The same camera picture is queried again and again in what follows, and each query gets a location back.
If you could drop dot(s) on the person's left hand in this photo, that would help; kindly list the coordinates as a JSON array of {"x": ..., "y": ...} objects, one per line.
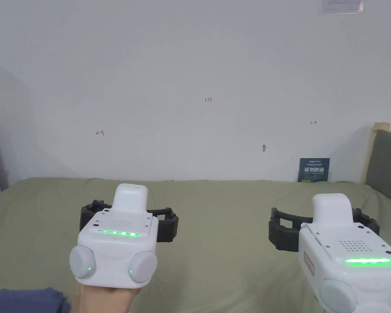
[{"x": 104, "y": 300}]

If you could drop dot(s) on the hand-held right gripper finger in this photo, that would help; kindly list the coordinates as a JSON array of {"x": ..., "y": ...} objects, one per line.
[
  {"x": 283, "y": 236},
  {"x": 366, "y": 220}
]

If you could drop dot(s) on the bed with pale green sheet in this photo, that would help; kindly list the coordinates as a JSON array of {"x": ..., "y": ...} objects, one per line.
[{"x": 221, "y": 254}]

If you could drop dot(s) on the dark blue sign card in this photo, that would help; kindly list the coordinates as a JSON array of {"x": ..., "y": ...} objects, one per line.
[{"x": 314, "y": 170}]

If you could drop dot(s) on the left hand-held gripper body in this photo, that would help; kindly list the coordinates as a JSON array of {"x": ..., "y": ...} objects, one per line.
[{"x": 117, "y": 244}]

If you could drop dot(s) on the grey padded headboard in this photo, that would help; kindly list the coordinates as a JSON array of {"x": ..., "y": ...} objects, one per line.
[{"x": 386, "y": 166}]

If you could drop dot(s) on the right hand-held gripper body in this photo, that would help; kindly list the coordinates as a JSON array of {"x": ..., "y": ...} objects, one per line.
[{"x": 345, "y": 280}]

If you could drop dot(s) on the dark blue garment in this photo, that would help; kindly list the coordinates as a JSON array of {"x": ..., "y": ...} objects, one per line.
[{"x": 22, "y": 301}]

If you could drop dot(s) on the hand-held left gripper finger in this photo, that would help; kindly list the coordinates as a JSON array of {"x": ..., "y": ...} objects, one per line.
[
  {"x": 167, "y": 228},
  {"x": 88, "y": 210}
]

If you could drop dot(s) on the paper notice on wall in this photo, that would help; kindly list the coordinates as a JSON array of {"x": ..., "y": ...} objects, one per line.
[{"x": 342, "y": 6}]

